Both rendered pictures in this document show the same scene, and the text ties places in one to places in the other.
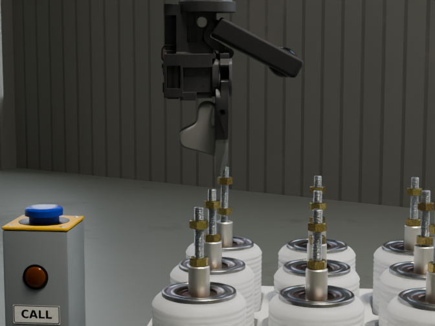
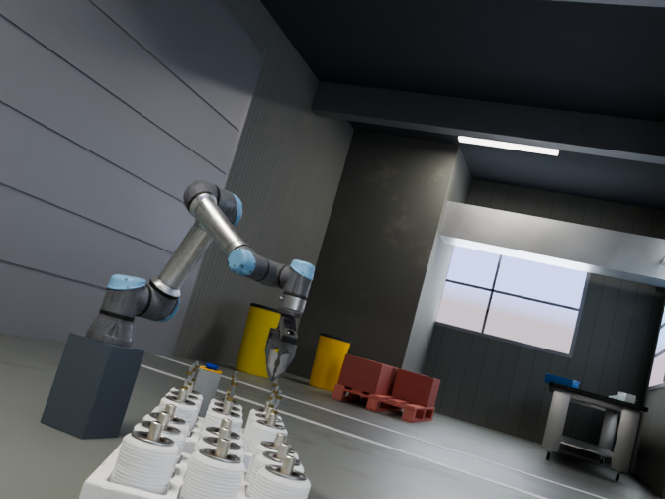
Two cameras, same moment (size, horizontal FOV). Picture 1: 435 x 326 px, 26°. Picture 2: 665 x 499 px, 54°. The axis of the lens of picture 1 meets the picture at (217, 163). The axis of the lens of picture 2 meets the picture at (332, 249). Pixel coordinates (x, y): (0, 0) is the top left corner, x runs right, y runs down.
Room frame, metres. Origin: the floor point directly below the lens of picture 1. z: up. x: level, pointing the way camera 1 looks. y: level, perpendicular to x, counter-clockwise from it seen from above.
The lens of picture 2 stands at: (0.80, -1.94, 0.48)
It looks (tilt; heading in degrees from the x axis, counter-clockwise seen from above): 8 degrees up; 78
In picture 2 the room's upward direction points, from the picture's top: 16 degrees clockwise
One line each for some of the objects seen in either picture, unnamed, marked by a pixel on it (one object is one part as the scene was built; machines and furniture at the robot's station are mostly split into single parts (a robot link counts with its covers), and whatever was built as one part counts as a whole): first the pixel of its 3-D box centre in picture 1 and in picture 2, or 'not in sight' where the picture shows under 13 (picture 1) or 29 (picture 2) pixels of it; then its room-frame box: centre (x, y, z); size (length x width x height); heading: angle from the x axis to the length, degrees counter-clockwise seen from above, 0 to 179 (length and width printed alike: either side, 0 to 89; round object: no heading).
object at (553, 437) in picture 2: not in sight; (583, 423); (5.53, 4.64, 0.43); 2.38 x 0.98 x 0.86; 56
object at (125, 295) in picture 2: not in sight; (125, 294); (0.66, 0.41, 0.47); 0.13 x 0.12 x 0.14; 40
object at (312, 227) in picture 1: (317, 226); not in sight; (0.92, -0.10, 0.32); 0.02 x 0.02 x 0.01; 12
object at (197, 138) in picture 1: (203, 140); (269, 363); (1.14, 0.02, 0.39); 0.06 x 0.03 x 0.09; 91
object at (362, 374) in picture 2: not in sight; (390, 388); (3.30, 4.85, 0.23); 1.27 x 0.88 x 0.46; 59
